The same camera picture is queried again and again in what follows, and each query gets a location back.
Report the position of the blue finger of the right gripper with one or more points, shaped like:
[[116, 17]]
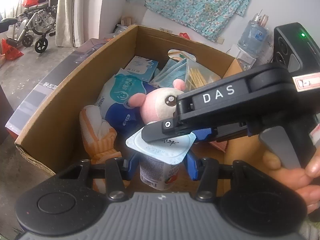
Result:
[[206, 134], [165, 129]]

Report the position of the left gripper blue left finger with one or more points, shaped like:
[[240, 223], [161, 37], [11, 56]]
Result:
[[130, 165]]

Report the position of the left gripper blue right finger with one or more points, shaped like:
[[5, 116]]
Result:
[[193, 166]]

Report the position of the white yogurt cup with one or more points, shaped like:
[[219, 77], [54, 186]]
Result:
[[160, 160]]

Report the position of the pink pig plush toy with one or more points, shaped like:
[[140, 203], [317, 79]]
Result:
[[159, 104]]

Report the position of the person's right hand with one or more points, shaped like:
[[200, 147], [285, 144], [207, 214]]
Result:
[[297, 179]]

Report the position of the orange striped white towel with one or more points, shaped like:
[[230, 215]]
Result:
[[98, 136]]

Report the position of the blue white tissue pack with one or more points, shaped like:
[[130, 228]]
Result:
[[113, 101]]

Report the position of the blue water jug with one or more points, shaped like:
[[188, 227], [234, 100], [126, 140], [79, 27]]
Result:
[[253, 39]]

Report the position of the brown cardboard box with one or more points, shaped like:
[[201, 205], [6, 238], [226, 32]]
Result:
[[51, 139]]

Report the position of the red plastic bag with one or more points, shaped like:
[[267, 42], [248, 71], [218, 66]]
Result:
[[184, 35]]

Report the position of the dark grey flat carton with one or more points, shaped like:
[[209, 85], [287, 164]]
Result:
[[48, 84]]

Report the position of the white curtain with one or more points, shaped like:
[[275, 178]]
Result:
[[77, 21]]

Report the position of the wheelchair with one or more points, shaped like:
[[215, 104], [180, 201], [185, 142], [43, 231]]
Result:
[[35, 23]]

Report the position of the teal floral wall cloth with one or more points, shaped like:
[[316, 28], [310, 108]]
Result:
[[192, 2]]

